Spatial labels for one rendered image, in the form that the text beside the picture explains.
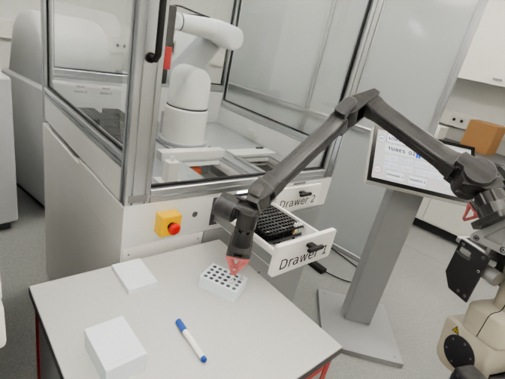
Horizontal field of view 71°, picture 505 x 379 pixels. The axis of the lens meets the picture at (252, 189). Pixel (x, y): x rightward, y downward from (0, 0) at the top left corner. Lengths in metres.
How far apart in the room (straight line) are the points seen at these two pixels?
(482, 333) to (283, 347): 0.59
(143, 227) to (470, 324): 1.03
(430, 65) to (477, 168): 1.75
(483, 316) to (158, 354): 0.90
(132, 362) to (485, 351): 0.95
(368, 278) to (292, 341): 1.25
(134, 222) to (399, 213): 1.40
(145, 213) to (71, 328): 0.38
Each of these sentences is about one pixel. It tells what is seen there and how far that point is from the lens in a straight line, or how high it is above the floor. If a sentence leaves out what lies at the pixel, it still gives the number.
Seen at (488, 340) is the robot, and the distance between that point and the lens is 1.28.
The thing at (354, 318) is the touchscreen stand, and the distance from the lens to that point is 2.38.
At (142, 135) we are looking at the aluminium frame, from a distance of 1.04.
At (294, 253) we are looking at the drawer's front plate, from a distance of 1.14.
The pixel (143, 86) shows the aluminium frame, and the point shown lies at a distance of 1.01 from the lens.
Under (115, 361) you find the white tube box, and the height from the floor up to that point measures 0.81.
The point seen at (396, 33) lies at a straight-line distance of 2.86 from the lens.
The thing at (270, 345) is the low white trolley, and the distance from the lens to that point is 1.00.
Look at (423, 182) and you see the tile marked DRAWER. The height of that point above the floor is 1.00.
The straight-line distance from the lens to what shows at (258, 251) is 1.15.
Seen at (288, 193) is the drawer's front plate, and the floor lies 0.91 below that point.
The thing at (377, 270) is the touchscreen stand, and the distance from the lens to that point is 2.19.
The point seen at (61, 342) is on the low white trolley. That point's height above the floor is 0.76.
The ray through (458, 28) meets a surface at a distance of 2.75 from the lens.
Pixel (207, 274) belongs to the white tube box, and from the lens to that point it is 1.11.
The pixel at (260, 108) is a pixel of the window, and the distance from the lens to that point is 1.28.
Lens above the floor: 1.46
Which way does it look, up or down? 22 degrees down
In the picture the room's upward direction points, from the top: 12 degrees clockwise
